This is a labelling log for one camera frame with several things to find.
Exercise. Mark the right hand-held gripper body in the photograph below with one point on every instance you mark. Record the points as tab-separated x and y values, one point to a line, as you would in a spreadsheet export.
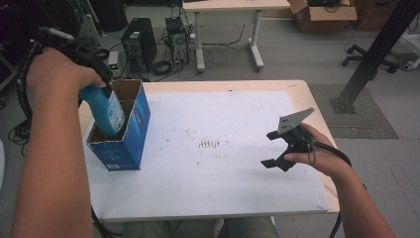
297	139

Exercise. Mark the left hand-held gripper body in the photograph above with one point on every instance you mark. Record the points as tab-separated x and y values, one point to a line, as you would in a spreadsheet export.
94	54

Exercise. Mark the blue bottle with white label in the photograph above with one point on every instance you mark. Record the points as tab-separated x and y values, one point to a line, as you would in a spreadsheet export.
107	114

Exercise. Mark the blue cardboard box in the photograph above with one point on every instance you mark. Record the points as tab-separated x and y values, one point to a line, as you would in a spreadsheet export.
128	148

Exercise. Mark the person's right hand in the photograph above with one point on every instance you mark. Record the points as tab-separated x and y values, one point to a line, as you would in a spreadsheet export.
325	155

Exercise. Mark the person's left hand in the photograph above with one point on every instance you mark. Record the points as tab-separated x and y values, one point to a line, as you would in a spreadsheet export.
56	72

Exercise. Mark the small white device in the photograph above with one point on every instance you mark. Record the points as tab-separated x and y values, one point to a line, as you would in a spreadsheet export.
113	61

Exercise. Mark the black computer tower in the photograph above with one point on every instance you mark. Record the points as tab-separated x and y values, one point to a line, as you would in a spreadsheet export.
140	43

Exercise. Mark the grey floor mat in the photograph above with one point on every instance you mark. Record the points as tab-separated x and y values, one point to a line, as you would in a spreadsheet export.
360	119

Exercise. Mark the white paper sheet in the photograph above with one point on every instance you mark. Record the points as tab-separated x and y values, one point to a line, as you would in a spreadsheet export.
214	178

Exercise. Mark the open grey computer case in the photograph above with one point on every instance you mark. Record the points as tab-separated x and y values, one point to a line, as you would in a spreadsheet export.
178	39

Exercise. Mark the black office chair base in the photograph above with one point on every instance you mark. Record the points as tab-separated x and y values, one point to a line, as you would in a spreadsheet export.
369	59

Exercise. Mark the black metal stand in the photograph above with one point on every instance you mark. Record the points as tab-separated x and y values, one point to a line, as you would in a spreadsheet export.
373	56

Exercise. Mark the open cardboard box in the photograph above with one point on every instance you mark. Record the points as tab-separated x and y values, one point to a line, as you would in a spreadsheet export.
323	18

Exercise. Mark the white desk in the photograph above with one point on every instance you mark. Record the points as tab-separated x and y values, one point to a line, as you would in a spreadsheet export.
231	5

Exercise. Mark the closed brown cardboard box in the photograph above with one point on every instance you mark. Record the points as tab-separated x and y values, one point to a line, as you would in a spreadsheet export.
379	13

